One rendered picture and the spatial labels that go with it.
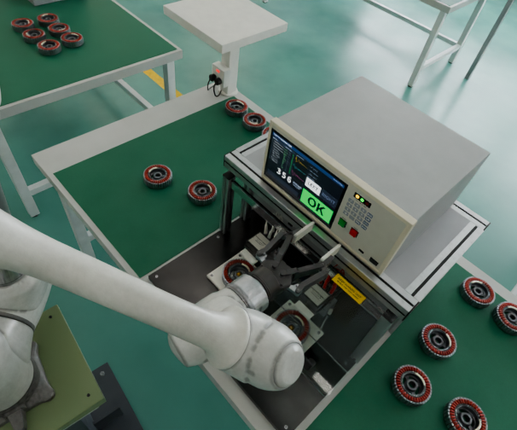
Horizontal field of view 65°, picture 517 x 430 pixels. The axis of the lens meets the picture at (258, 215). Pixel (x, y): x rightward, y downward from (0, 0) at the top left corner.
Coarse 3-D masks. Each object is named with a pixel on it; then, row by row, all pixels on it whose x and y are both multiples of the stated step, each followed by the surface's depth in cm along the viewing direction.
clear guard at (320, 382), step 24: (336, 264) 107; (312, 288) 102; (336, 288) 103; (360, 288) 104; (264, 312) 99; (288, 312) 97; (312, 312) 98; (336, 312) 98; (360, 312) 99; (384, 312) 100; (312, 336) 94; (336, 336) 94; (360, 336) 95; (336, 360) 91; (360, 360) 91; (312, 384) 92; (336, 384) 90
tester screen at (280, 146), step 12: (276, 144) 106; (288, 144) 102; (276, 156) 108; (288, 156) 105; (300, 156) 101; (288, 168) 107; (300, 168) 104; (312, 168) 100; (276, 180) 114; (300, 180) 106; (312, 180) 102; (324, 180) 99; (336, 180) 96; (288, 192) 112; (300, 192) 108; (312, 192) 105; (336, 192) 98; (324, 204) 103; (336, 204) 100
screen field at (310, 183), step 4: (308, 180) 104; (308, 184) 104; (312, 184) 103; (316, 184) 102; (312, 188) 104; (316, 188) 103; (320, 188) 102; (316, 192) 104; (320, 192) 102; (324, 192) 101; (320, 196) 103; (324, 196) 102; (328, 196) 101; (332, 196) 100; (328, 200) 101; (332, 200) 101; (336, 200) 99; (332, 204) 101
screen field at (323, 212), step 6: (306, 192) 106; (300, 198) 110; (306, 198) 108; (312, 198) 106; (306, 204) 109; (312, 204) 107; (318, 204) 105; (312, 210) 108; (318, 210) 106; (324, 210) 104; (330, 210) 103; (324, 216) 106; (330, 216) 104
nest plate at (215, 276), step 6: (234, 258) 139; (240, 258) 139; (222, 264) 137; (216, 270) 135; (222, 270) 135; (234, 270) 136; (210, 276) 133; (216, 276) 133; (216, 282) 132; (222, 282) 132
